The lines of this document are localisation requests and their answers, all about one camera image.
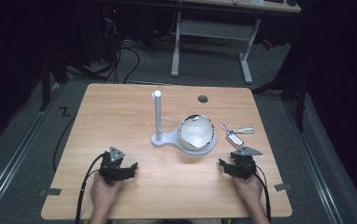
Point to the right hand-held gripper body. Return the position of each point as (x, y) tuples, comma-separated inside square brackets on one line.
[(244, 166)]

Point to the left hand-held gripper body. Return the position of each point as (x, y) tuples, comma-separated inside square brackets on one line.
[(111, 169)]

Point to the person's right hand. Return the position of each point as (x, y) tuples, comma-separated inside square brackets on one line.
[(249, 190)]

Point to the person's left hand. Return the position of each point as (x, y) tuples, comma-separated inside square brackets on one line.
[(103, 194)]

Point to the grey tape piece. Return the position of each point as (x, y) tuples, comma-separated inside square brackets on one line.
[(52, 192), (282, 187)]

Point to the white bowl with silver rim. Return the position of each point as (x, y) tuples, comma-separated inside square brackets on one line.
[(195, 133)]

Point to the dark round table grommet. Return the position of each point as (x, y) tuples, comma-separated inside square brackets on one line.
[(202, 99)]

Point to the black tape floor mark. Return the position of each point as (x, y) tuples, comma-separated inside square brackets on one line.
[(64, 111)]

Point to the black metal stand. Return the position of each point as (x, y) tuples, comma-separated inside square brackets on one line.
[(45, 84), (299, 99)]

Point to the small red object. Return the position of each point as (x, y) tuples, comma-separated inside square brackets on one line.
[(267, 44)]

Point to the white-framed wooden desk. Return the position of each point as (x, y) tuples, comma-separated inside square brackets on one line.
[(214, 29)]

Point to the white stand with post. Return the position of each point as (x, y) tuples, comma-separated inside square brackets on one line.
[(158, 124)]

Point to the metal floor rail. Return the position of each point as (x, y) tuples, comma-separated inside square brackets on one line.
[(313, 168), (14, 149)]

